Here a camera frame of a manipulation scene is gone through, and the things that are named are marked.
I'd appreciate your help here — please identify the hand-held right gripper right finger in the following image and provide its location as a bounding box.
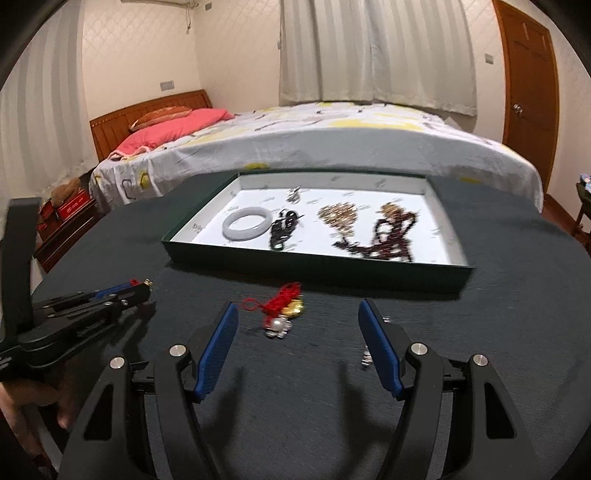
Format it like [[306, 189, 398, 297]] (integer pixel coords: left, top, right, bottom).
[[359, 298, 541, 480]]

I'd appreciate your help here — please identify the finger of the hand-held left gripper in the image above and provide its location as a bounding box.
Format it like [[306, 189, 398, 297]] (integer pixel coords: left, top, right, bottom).
[[32, 282, 153, 319], [18, 293, 157, 370]]

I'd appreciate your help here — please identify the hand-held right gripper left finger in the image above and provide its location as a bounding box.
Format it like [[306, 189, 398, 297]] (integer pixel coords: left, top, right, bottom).
[[58, 302, 240, 480]]

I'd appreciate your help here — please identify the red knot charm with pearl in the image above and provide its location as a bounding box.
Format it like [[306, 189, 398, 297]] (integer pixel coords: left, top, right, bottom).
[[240, 282, 306, 340]]

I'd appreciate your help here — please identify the dark red bead necklace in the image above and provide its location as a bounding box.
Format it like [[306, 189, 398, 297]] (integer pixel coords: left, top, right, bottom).
[[346, 215, 419, 264]]

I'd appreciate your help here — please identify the white jade bangle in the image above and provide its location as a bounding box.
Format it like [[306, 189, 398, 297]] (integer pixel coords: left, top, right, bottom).
[[223, 207, 272, 241]]

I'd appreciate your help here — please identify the green box with white inside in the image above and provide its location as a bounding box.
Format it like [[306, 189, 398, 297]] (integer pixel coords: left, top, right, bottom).
[[161, 171, 476, 294]]

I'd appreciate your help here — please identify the black bead bracelet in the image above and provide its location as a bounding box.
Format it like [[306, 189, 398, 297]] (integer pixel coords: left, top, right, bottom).
[[269, 209, 305, 252]]

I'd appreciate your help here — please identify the pearl crystal hair ornament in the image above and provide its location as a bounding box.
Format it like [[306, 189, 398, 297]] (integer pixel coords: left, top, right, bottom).
[[318, 203, 363, 252]]

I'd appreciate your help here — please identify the person's left hand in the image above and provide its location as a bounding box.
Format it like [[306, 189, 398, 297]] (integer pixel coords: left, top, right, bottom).
[[0, 364, 81, 432]]

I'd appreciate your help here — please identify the dark red nightstand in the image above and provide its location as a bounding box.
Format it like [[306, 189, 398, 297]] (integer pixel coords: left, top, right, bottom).
[[34, 203, 100, 273]]

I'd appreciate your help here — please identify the red and gold box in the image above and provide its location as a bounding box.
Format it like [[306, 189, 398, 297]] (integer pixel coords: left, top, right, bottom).
[[39, 198, 58, 232]]

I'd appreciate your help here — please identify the red box with white label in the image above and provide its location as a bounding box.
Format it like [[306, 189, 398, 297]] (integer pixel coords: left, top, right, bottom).
[[56, 191, 95, 222]]

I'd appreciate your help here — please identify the brown teddy bear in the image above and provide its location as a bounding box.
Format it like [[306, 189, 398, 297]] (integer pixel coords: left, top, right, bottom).
[[50, 179, 81, 206]]

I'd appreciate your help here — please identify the wooden bed headboard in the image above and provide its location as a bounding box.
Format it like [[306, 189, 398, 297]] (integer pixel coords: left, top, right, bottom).
[[89, 90, 214, 162]]

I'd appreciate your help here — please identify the pink pillow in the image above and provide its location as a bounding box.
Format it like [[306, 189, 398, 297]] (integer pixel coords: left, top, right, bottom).
[[108, 108, 235, 160]]

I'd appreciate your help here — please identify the orange pillow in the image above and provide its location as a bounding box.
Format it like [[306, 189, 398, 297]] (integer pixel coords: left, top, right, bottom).
[[128, 106, 192, 131]]

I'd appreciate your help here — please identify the bed with patterned sheet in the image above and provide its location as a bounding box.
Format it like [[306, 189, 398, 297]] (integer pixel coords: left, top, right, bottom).
[[89, 102, 544, 215]]

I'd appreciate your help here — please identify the dark wooden chair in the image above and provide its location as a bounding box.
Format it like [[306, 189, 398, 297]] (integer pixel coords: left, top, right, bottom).
[[575, 182, 591, 245]]

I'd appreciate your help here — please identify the brown wooden door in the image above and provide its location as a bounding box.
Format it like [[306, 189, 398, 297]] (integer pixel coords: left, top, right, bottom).
[[492, 0, 561, 197]]

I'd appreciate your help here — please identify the white striped curtain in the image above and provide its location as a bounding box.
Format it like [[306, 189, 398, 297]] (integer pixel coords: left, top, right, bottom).
[[369, 0, 478, 117], [278, 0, 375, 104]]

